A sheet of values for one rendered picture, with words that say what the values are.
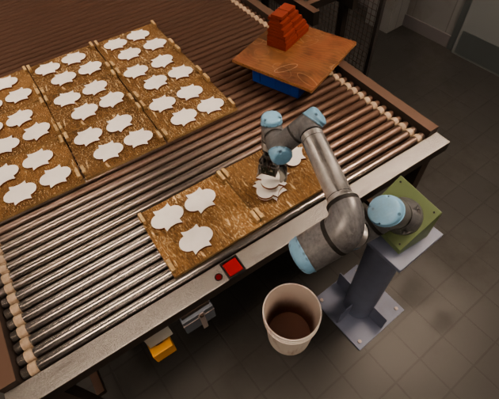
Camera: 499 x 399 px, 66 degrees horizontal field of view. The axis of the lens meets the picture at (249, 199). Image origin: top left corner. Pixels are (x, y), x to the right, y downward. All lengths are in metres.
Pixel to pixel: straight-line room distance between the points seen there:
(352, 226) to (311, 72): 1.23
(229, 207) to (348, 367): 1.20
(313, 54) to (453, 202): 1.51
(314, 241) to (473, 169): 2.41
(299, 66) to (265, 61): 0.19
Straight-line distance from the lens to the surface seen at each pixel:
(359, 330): 2.43
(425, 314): 2.58
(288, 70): 2.13
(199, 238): 1.56
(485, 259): 2.91
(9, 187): 2.06
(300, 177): 1.73
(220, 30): 2.73
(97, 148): 2.04
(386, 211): 1.43
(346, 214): 1.05
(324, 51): 2.28
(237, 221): 1.60
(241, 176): 1.74
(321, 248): 1.06
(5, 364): 1.61
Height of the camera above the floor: 2.27
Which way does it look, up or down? 54 degrees down
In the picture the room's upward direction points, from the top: 4 degrees counter-clockwise
